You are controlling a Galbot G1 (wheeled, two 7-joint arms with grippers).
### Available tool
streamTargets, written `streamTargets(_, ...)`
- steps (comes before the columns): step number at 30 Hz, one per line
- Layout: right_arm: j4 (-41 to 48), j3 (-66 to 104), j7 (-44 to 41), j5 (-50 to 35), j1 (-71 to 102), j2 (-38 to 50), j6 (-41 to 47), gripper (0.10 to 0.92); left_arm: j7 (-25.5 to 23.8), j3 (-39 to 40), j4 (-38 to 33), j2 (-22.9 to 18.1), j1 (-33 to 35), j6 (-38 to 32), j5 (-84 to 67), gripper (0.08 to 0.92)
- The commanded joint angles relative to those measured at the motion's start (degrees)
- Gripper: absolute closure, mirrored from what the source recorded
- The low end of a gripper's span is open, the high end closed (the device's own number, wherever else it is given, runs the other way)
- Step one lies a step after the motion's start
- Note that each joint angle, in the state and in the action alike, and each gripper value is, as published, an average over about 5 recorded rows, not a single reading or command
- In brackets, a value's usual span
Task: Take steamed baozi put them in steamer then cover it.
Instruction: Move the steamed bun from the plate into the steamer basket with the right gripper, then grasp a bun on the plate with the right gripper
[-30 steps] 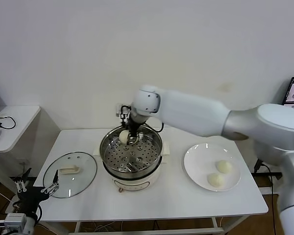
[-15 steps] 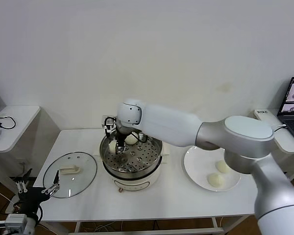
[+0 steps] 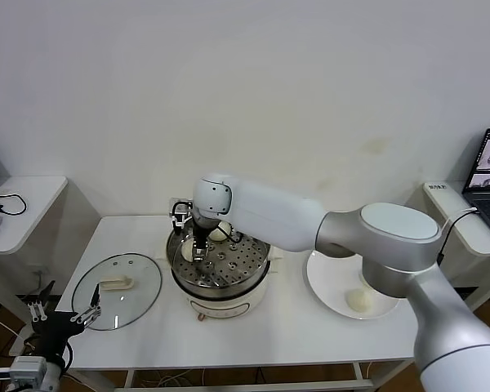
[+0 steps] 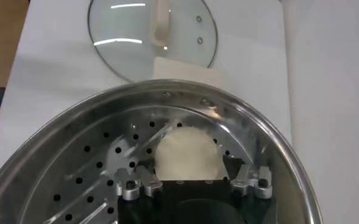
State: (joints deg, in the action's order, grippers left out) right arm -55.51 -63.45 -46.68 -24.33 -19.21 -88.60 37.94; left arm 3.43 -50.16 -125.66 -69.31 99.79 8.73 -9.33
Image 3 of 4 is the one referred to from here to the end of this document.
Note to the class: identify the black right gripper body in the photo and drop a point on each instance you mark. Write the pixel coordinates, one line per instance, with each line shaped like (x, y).
(203, 232)

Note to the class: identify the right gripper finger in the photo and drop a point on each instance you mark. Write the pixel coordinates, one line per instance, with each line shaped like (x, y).
(199, 252)
(178, 222)

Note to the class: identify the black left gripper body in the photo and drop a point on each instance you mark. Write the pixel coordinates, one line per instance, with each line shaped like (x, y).
(55, 330)

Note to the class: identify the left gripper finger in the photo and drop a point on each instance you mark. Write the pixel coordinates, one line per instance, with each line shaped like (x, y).
(94, 307)
(36, 308)

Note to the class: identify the round glass pot lid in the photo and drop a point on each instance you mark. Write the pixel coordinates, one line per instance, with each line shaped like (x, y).
(139, 294)

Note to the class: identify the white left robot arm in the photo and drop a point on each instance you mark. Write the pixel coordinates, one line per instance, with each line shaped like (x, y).
(28, 369)

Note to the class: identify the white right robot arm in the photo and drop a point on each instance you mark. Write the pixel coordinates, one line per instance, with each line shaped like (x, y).
(277, 220)

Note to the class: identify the stainless steel steamer basket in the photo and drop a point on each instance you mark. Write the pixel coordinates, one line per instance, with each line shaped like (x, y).
(237, 261)

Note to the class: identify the white side desk with mouse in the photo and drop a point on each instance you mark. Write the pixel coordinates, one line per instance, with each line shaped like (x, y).
(32, 204)

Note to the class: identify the round white plate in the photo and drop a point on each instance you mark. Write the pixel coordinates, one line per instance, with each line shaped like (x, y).
(330, 286)

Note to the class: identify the white side desk with laptop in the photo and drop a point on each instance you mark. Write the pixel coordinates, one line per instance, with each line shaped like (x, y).
(437, 196)

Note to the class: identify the small white label sticker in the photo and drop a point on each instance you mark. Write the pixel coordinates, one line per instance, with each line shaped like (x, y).
(438, 188)

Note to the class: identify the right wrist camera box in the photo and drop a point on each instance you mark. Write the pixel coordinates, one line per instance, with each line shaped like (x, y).
(179, 206)

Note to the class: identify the white wall socket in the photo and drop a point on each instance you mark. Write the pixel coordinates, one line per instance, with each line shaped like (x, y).
(42, 270)

